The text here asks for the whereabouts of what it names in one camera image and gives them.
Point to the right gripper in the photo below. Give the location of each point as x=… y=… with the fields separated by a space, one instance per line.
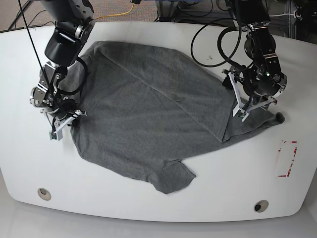
x=63 y=108

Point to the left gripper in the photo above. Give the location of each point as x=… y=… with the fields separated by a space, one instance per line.
x=258 y=90

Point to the grey t-shirt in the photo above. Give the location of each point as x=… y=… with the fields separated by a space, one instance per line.
x=149 y=108

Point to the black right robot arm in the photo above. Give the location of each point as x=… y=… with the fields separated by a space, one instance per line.
x=73 y=20

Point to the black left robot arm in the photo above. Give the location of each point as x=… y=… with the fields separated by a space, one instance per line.
x=259 y=46

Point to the red tape rectangle marking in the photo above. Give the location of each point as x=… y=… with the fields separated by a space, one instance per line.
x=285 y=158

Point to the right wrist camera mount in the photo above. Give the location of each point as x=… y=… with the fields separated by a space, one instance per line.
x=59 y=122

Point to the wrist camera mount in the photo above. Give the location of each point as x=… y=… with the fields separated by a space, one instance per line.
x=59 y=122
x=244 y=107

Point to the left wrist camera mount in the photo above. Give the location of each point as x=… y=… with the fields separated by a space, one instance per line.
x=244 y=107

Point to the left table cable grommet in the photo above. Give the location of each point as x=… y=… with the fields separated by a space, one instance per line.
x=44 y=194

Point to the table cable grommet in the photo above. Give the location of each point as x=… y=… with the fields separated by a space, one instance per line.
x=261 y=206
x=44 y=194

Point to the right table cable grommet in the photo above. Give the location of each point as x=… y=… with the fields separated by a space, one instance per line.
x=261 y=206

